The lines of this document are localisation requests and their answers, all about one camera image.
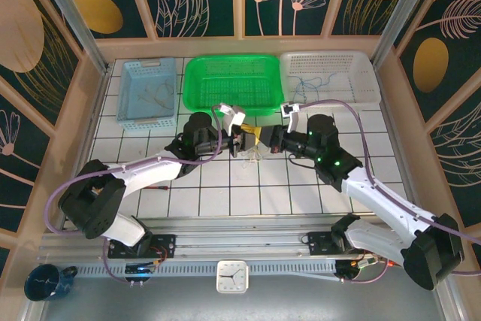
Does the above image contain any white cable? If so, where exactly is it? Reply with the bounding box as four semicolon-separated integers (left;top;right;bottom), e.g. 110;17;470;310
240;147;264;168
240;150;263;168

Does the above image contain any blue cable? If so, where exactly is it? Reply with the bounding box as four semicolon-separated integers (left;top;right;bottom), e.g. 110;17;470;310
292;75;321;103
313;74;336;92

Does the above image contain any green plastic basket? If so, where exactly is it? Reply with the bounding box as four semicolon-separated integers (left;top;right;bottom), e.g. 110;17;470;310
183;53;283;118

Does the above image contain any white plastic basket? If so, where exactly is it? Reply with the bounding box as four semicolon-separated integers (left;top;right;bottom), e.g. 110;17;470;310
278;50;383;110

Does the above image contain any light blue plastic basket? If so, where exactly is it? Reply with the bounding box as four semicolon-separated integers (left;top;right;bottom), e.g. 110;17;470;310
115;56;178;132

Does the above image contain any white square clock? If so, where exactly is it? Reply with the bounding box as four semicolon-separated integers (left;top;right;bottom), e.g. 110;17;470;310
216;259;250;295

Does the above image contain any dark blue mug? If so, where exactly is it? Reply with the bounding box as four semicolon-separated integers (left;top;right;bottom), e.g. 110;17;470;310
24;263;79;302

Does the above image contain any thin black cable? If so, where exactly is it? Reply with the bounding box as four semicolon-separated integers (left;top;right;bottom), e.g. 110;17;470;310
288;153;321;171

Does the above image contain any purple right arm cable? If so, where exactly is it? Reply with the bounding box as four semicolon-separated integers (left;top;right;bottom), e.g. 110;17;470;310
299;98;481;285

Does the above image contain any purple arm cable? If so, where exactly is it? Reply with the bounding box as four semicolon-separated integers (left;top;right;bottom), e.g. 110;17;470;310
299;98;481;285
44;104;226;286

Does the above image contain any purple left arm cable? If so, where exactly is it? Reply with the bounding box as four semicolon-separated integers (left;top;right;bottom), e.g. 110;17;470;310
44;104;226;286

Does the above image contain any aluminium mounting rail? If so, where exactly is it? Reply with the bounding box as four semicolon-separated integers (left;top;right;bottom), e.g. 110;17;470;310
37;215;448;277

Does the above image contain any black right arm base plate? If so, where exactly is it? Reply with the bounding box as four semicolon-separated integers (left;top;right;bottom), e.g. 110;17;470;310
307;230;377;256

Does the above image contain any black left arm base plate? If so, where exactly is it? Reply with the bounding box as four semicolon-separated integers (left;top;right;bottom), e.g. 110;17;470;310
107;233;177;259

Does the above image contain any slotted grey cable duct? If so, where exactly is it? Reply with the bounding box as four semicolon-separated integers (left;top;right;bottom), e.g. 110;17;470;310
73;260;341;278

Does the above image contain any aluminium frame post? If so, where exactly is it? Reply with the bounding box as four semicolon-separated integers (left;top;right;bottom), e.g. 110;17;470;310
32;0;110;76
371;0;440;68

